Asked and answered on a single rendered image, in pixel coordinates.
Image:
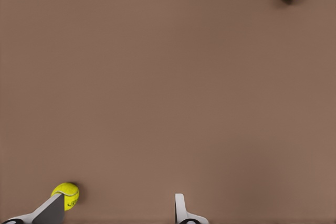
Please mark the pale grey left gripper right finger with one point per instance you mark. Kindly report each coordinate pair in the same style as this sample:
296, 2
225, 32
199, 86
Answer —
180, 208

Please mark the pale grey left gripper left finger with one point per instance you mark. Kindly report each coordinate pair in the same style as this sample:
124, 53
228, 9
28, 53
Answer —
50, 210

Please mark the yellow tennis ball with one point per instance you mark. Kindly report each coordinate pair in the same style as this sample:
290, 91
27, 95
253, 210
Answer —
69, 193

